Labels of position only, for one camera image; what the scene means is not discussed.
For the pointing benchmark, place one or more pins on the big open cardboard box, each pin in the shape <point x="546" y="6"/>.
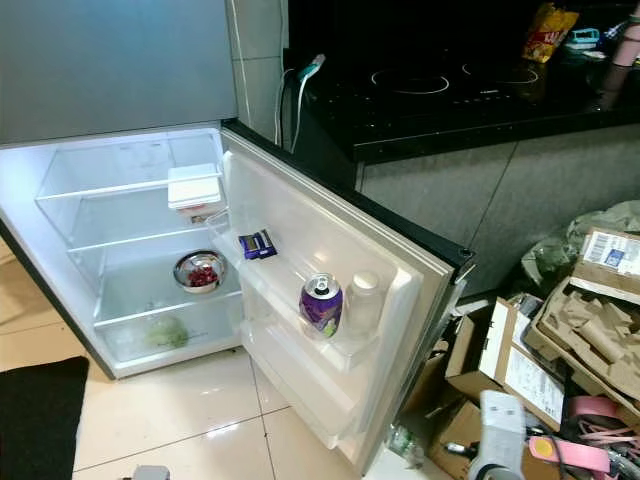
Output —
<point x="470" y="350"/>

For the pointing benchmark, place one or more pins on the cardboard box white label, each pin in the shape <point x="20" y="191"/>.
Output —
<point x="605" y="260"/>

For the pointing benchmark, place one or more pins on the silver fridge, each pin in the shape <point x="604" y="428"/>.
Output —
<point x="110" y="60"/>

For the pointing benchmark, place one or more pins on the green cabbage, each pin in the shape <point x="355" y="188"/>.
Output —
<point x="167" y="333"/>

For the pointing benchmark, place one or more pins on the orange snack bag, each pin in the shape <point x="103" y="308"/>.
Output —
<point x="550" y="32"/>

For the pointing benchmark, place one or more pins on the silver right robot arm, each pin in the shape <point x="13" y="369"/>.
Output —
<point x="495" y="474"/>

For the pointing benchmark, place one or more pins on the clear crisper drawer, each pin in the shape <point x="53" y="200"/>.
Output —
<point x="215" y="338"/>

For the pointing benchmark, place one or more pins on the clear plastic jar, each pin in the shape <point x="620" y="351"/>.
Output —
<point x="365" y="305"/>

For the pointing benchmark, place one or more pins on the purple drink can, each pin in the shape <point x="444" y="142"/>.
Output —
<point x="320" y="310"/>

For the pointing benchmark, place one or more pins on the blue snack packets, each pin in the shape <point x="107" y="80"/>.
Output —
<point x="257" y="245"/>

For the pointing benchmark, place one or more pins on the brown cardboard egg tray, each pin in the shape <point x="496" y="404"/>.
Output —
<point x="590" y="335"/>

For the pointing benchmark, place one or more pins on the glass fridge shelf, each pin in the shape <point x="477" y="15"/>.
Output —
<point x="150" y="305"/>

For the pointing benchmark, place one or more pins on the white fridge box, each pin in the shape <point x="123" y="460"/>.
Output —
<point x="195" y="190"/>

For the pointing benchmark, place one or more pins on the grey kitchen counter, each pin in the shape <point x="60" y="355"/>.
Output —
<point x="460" y="210"/>

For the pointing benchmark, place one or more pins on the silver fridge door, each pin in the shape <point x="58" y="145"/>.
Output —
<point x="340" y="215"/>

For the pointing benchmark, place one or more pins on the pink drink tumbler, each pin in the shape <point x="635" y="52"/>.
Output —
<point x="625" y="45"/>

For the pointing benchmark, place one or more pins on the red chopped food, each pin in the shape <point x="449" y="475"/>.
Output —
<point x="203" y="276"/>

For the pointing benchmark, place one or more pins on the black induction cooktop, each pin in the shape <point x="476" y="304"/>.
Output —
<point x="460" y="110"/>

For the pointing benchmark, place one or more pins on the steel bowl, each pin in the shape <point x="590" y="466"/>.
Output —
<point x="181" y="270"/>

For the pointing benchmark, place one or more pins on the grey green plastic bag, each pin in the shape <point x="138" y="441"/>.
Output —
<point x="550" y="255"/>

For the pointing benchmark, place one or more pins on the clear plastic bottle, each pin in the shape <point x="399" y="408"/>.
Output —
<point x="402" y="445"/>

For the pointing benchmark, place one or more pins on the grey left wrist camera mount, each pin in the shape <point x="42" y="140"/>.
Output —
<point x="150" y="474"/>

